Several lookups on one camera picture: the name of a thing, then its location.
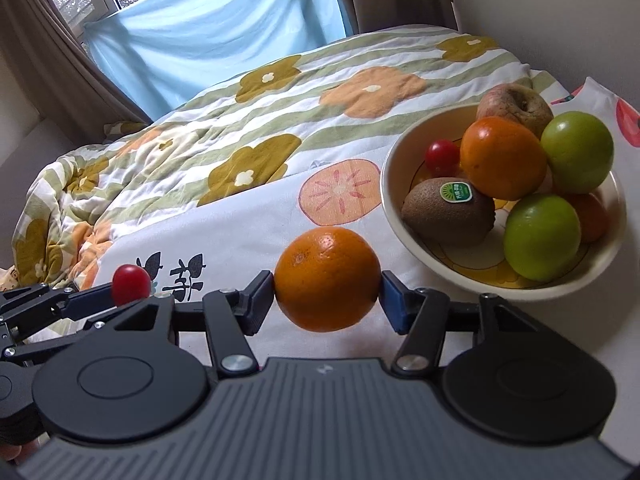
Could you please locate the green apple front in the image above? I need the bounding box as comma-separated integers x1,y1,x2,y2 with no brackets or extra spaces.
503,194,582,283

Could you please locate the brown kiwi with sticker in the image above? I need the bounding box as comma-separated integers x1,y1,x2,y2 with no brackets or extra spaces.
401,178,496,247

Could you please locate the floral striped quilt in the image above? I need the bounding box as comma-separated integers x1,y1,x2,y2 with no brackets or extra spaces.
1,25,566,288

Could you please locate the brown left curtain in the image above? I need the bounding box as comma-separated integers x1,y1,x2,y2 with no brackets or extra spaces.
1,0,151,144

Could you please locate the green apple back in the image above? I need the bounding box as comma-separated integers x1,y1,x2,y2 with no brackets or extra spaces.
540,110,614,194

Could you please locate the light blue window cloth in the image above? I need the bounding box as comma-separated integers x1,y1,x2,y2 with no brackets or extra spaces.
84,0,352,119

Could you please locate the red cherry tomato back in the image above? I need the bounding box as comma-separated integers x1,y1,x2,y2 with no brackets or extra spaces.
112,264,152,307

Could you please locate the large orange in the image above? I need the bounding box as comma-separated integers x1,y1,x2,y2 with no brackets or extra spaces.
273,226,381,333
460,116,547,200

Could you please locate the wrinkled old brown apple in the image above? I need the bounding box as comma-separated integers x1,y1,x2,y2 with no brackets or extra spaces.
476,84,554,138

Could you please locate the cream bowl yellow duck print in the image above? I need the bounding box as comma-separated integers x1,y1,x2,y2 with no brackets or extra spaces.
380,104,627,302

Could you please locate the red cherry tomato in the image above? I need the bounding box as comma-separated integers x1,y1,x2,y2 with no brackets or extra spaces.
112,264,152,307
424,139,460,177

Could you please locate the red cherry tomato front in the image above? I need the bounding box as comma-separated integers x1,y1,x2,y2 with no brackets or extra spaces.
424,139,460,177

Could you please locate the green apple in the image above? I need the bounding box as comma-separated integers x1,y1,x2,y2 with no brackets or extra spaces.
540,110,614,194
503,194,582,283

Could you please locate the white fruit print tablecloth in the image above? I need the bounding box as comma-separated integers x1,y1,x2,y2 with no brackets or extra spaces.
98,79,639,460

